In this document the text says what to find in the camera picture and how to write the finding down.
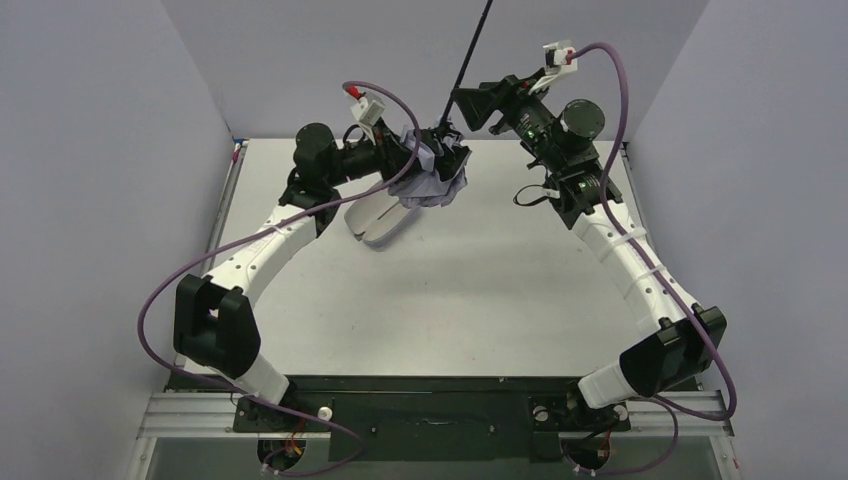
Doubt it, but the lavender umbrella case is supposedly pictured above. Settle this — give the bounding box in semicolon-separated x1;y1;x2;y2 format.
344;193;421;250

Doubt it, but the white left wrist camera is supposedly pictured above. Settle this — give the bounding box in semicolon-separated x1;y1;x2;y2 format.
344;86;385;143

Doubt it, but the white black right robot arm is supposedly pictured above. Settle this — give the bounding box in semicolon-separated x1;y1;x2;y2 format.
452;75;727;419

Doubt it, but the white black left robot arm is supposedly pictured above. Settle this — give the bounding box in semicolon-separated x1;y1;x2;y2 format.
173;122;425;416

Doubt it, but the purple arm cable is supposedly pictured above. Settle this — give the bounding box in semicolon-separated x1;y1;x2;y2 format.
137;80;423;480
563;42;738;478

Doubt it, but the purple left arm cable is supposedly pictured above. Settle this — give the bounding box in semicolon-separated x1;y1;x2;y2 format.
137;80;423;480

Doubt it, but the lavender umbrella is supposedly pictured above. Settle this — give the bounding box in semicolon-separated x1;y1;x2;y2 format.
388;1;493;209

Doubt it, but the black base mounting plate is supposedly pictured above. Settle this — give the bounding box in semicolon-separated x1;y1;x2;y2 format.
165;374;700;464

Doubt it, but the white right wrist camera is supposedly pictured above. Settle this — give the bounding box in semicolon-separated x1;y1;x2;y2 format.
529;40;578;94

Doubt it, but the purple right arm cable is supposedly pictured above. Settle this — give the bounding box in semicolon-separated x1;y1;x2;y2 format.
563;42;738;478

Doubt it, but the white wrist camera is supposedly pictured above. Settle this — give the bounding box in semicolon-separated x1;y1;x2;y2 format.
529;40;578;94
344;86;385;143

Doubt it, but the aluminium front mounting rail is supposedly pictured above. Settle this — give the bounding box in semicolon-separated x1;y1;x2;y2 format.
135;389;735;440

